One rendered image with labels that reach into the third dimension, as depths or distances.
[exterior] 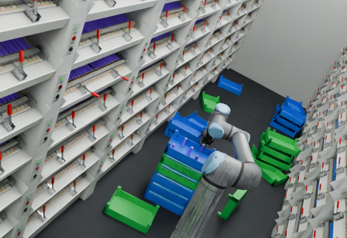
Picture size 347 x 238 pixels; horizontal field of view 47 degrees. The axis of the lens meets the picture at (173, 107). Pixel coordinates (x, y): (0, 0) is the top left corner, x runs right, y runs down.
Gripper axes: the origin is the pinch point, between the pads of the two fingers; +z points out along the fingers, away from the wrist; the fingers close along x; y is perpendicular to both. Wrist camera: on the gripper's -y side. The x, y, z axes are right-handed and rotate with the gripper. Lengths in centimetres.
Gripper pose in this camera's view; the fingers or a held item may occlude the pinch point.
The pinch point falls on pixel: (203, 144)
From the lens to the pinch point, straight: 261.0
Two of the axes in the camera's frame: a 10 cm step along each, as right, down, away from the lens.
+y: -3.4, 5.8, -7.4
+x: 9.0, 4.4, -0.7
